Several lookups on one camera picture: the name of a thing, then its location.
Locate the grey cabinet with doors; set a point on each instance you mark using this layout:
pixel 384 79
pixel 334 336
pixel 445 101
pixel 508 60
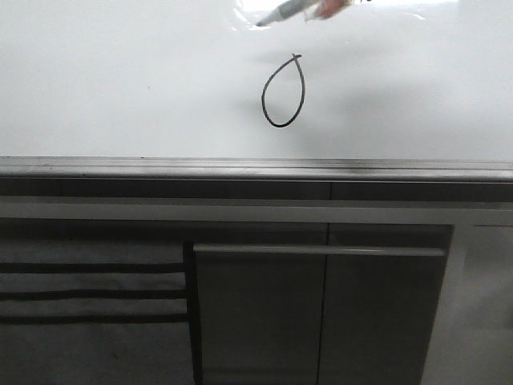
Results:
pixel 356 306

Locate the white table frame rail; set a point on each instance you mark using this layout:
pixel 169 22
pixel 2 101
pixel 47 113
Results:
pixel 242 210

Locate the grey drawer unit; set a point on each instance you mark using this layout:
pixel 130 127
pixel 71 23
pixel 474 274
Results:
pixel 96 305

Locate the white black-tipped whiteboard marker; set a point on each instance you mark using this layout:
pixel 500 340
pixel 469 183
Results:
pixel 285 11

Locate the white whiteboard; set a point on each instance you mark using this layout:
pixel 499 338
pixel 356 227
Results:
pixel 380 80

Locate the grey whiteboard marker tray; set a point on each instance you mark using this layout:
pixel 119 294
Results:
pixel 158 168

